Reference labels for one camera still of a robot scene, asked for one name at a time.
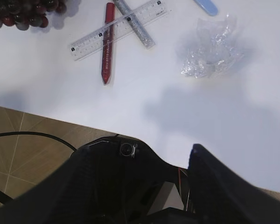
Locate purple grape bunch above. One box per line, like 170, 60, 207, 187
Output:
0, 0, 67, 31

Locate black cable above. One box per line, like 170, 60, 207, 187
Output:
0, 131, 77, 151

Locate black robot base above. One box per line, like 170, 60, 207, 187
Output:
78, 136, 189, 224

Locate red glitter pen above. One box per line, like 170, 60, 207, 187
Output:
101, 2, 115, 84

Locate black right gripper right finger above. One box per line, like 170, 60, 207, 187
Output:
188, 144, 280, 224

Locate clear plastic ruler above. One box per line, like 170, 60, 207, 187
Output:
69, 0, 167, 61

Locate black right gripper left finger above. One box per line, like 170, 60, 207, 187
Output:
0, 144, 122, 224

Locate silver glitter pen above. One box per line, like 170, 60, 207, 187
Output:
113, 0, 155, 49

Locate blue scissors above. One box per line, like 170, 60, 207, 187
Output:
194, 0, 218, 16

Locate clear plastic sheet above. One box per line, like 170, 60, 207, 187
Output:
181, 15, 244, 78

